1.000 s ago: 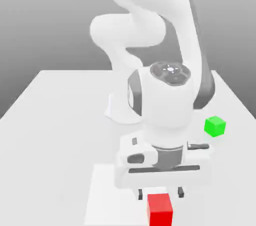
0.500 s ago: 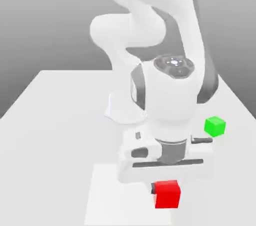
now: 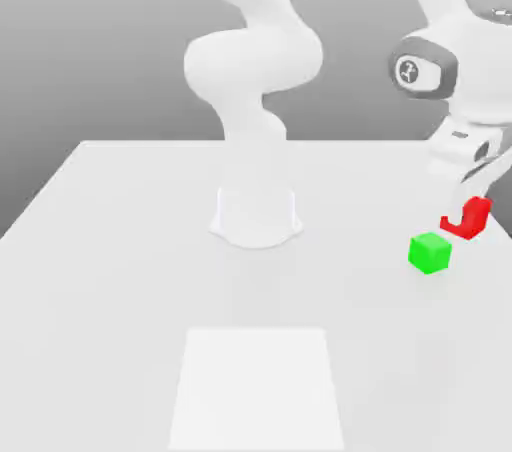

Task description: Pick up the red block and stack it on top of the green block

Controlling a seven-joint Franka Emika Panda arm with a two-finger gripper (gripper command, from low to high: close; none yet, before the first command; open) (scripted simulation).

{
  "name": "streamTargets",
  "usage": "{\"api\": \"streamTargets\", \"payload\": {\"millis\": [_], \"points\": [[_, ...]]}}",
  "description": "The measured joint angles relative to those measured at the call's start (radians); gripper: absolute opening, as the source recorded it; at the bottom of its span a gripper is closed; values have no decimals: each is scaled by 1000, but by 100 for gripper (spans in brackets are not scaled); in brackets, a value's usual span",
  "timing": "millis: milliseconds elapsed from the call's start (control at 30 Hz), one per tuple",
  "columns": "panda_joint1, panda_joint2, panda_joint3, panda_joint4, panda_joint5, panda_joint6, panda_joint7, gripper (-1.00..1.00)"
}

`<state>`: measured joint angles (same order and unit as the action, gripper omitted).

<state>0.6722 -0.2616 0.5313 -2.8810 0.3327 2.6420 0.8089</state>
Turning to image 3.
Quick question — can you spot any small red cube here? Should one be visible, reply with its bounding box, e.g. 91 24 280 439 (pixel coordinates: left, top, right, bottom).
439 195 494 242

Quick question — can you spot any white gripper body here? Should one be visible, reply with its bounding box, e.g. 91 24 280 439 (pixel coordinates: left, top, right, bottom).
450 147 512 203

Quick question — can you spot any small green cube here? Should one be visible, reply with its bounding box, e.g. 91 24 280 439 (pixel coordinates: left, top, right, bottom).
407 231 454 276

